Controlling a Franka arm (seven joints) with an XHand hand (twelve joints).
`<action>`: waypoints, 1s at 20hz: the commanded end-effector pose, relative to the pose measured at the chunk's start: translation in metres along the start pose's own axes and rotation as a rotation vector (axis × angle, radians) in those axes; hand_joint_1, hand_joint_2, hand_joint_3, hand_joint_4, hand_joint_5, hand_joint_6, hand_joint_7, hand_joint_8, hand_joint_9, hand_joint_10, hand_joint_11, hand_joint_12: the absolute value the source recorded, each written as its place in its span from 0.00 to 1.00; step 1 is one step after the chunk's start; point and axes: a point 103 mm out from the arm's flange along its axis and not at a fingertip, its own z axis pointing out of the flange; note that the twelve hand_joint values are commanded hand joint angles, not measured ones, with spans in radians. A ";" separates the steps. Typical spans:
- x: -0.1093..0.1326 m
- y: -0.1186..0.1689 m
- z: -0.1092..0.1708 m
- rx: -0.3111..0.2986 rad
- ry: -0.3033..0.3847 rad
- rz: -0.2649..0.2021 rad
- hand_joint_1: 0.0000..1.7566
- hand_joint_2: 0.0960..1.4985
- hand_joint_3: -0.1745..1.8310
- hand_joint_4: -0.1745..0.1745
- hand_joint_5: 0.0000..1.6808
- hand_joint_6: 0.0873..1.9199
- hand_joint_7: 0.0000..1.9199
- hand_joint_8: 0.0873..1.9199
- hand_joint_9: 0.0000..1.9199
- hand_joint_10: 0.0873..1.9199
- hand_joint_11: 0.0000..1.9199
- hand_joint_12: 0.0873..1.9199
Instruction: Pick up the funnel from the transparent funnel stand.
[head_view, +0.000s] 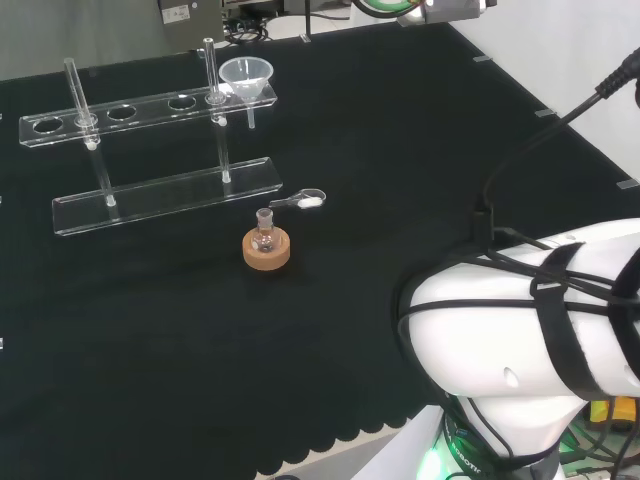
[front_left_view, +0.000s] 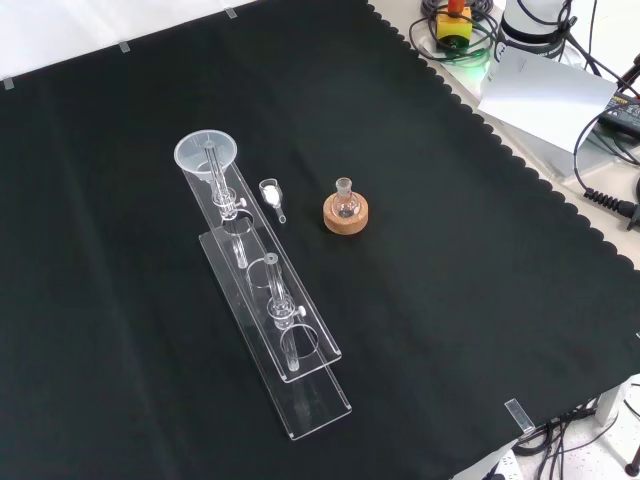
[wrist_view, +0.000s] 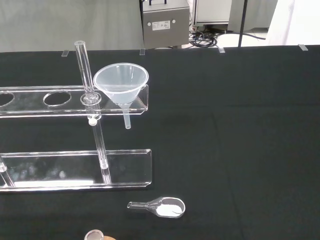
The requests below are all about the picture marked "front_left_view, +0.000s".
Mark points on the translucent plastic funnel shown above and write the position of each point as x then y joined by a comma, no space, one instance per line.
200,152

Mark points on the glass weighing funnel, white powder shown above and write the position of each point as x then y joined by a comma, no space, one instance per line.
270,194

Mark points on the black power adapter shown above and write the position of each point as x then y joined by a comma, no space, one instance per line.
622,112

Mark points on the white power strip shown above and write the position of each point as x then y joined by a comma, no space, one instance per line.
502,465

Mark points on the clear tape strip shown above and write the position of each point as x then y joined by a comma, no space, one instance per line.
230,13
8,83
124,47
520,416

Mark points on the black tripod leg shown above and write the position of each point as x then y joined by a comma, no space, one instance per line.
631,72

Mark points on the black cloth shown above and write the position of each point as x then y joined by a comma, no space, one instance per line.
450,275

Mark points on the pale board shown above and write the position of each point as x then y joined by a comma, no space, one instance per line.
545,95

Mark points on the yellow stop button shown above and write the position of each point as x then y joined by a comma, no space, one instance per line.
454,27

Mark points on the clear acrylic funnel stand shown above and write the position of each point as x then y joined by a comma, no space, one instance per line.
280,320

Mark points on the small round-bottom glass flask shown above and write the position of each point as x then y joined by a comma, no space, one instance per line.
346,202

